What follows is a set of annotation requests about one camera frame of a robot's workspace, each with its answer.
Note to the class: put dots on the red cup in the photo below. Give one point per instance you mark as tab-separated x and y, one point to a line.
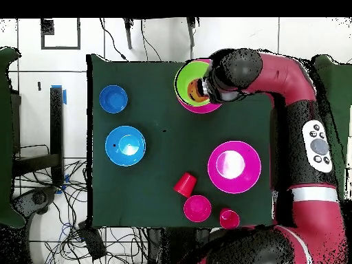
229	219
185	185

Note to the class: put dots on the large pink bowl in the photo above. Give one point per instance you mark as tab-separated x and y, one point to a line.
242	178
198	108

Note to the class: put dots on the orange cup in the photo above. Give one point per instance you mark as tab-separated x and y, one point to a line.
192	92

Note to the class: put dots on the green bowl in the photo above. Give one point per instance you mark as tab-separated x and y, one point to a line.
183	79

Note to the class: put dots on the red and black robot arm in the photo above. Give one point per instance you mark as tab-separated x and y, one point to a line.
288	77

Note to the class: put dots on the light blue bowl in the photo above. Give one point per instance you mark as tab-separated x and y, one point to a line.
125	146

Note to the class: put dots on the small pink bowl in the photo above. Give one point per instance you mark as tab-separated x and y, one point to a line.
197	209

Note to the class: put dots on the dark green table cloth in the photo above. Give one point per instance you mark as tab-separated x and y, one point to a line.
151	82
338	96
5	137

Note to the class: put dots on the small dark blue bowl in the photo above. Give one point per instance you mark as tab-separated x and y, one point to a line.
113	99

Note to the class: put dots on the black stand leg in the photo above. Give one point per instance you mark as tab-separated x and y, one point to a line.
191	30
128	33

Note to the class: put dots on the black metal stand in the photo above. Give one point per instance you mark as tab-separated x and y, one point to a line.
56	132

